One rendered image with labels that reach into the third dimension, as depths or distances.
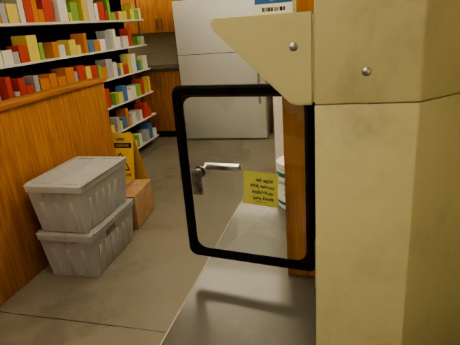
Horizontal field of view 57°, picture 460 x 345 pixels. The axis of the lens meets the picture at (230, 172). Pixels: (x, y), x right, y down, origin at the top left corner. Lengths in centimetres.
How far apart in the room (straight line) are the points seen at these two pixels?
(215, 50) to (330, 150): 514
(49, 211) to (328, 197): 248
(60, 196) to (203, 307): 193
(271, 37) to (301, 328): 58
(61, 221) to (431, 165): 253
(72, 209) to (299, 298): 202
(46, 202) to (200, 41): 343
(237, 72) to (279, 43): 508
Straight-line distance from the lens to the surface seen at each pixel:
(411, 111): 50
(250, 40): 49
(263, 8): 58
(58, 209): 283
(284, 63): 49
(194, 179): 92
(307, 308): 93
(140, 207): 350
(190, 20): 569
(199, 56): 568
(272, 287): 99
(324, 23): 48
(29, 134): 306
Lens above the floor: 151
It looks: 20 degrees down
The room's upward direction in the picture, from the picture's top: 5 degrees counter-clockwise
